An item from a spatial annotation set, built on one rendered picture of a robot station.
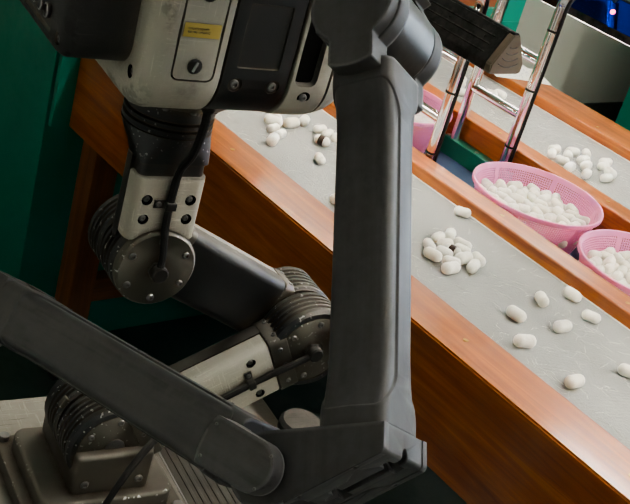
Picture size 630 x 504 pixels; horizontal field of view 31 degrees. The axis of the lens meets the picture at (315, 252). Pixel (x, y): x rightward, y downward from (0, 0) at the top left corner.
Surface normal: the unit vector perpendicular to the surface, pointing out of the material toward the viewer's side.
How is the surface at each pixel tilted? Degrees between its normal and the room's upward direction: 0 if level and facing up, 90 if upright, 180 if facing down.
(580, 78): 90
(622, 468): 0
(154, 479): 0
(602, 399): 0
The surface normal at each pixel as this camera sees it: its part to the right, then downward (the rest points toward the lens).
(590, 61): 0.59, 0.50
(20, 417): 0.25, -0.86
